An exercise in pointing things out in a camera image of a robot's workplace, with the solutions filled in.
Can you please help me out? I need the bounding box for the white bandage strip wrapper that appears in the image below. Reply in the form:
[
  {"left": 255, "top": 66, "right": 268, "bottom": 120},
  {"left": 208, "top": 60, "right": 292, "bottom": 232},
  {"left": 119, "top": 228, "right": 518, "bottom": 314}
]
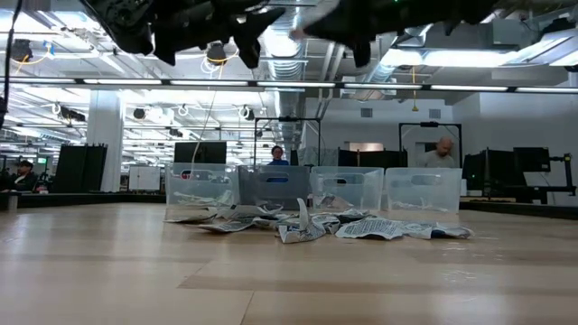
[{"left": 173, "top": 189, "right": 234, "bottom": 208}]

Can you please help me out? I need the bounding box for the clear plastic bin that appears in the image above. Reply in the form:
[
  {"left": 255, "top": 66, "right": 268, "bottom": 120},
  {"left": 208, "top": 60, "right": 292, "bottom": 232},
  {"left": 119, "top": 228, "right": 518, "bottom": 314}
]
[
  {"left": 385, "top": 167, "right": 463, "bottom": 216},
  {"left": 164, "top": 162, "right": 240, "bottom": 223},
  {"left": 310, "top": 166, "right": 385, "bottom": 213}
]

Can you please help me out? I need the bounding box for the dark grey plastic bin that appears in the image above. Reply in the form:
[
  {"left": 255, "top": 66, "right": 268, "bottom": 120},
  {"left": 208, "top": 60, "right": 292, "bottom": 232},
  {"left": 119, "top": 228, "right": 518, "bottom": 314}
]
[{"left": 238, "top": 164, "right": 312, "bottom": 213}]

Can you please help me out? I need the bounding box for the black camera rig frame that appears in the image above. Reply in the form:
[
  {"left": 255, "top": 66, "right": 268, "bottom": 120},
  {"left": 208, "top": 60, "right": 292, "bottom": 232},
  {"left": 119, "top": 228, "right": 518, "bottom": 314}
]
[
  {"left": 253, "top": 116, "right": 322, "bottom": 167},
  {"left": 398, "top": 121, "right": 463, "bottom": 169}
]

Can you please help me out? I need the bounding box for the white cabinet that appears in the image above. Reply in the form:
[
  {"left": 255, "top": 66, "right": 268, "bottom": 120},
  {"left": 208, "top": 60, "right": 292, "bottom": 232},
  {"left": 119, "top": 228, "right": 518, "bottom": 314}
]
[{"left": 128, "top": 165, "right": 162, "bottom": 191}]

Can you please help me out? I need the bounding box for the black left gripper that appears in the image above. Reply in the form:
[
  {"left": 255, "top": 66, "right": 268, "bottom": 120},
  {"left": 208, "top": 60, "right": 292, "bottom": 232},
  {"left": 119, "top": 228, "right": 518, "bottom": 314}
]
[{"left": 153, "top": 0, "right": 286, "bottom": 70}]

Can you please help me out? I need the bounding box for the yellow hanging cord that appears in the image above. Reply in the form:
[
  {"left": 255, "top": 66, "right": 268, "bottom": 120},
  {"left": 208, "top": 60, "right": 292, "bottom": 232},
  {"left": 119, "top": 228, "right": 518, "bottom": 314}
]
[{"left": 408, "top": 65, "right": 420, "bottom": 113}]

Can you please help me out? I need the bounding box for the black monitor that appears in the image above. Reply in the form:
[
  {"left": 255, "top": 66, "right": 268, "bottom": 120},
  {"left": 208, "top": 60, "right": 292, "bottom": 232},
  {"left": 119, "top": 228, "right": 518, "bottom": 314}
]
[
  {"left": 513, "top": 146, "right": 552, "bottom": 172},
  {"left": 462, "top": 149, "right": 516, "bottom": 190},
  {"left": 173, "top": 141, "right": 228, "bottom": 164}
]

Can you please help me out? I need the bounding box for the rectangular ceiling light panel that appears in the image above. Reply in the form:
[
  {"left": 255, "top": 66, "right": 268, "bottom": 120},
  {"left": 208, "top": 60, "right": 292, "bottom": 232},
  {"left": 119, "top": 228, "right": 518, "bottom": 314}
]
[{"left": 381, "top": 47, "right": 520, "bottom": 69}]

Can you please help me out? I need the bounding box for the black partition panel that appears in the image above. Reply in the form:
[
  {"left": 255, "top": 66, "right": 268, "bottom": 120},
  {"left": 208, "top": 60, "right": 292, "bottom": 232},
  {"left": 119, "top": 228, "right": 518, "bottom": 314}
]
[{"left": 52, "top": 144, "right": 108, "bottom": 194}]

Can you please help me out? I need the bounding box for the silver ventilation duct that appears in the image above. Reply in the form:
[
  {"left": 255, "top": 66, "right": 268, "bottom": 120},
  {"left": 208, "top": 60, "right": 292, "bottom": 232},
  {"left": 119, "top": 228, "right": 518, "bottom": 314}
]
[{"left": 266, "top": 26, "right": 312, "bottom": 150}]

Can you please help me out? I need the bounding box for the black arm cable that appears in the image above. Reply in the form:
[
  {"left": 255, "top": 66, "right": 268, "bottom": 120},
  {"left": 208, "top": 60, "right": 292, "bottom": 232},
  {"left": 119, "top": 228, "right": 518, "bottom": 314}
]
[{"left": 0, "top": 0, "right": 23, "bottom": 130}]

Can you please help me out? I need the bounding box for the black ceiling camera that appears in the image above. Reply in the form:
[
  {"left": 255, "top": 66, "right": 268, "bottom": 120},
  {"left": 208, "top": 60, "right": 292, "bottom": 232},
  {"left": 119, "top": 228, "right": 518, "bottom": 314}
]
[
  {"left": 11, "top": 39, "right": 33, "bottom": 62},
  {"left": 206, "top": 41, "right": 228, "bottom": 64}
]

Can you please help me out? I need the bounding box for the white pillar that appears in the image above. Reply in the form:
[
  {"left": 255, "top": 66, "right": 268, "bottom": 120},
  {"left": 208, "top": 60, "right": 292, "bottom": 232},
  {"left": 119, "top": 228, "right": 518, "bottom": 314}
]
[{"left": 85, "top": 89, "right": 126, "bottom": 193}]

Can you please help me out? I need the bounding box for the long ceiling light bar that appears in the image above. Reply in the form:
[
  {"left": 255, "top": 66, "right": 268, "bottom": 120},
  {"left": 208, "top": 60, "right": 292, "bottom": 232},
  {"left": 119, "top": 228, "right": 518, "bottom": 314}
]
[{"left": 0, "top": 77, "right": 578, "bottom": 94}]

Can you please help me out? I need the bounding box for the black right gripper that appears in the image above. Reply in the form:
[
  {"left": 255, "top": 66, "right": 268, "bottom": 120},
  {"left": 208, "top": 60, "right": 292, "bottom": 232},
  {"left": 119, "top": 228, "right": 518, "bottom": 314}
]
[{"left": 303, "top": 0, "right": 410, "bottom": 69}]

